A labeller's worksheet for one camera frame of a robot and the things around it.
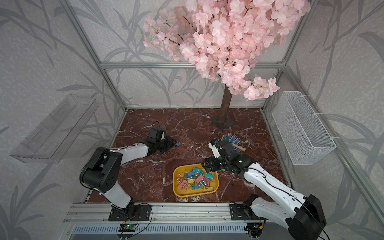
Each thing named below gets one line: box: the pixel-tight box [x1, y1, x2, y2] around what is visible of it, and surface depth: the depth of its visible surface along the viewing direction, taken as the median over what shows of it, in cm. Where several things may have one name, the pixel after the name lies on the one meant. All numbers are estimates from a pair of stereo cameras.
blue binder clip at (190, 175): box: [186, 171, 195, 179], surface depth 84 cm
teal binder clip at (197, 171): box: [192, 167, 205, 177], surface depth 86 cm
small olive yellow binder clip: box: [203, 186, 213, 192], surface depth 81 cm
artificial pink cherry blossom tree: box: [143, 0, 311, 124], surface depth 50 cm
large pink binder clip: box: [196, 174, 204, 184], surface depth 82 cm
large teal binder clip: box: [205, 173, 214, 180], surface depth 86 cm
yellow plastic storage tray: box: [172, 163, 219, 197], surface depth 82 cm
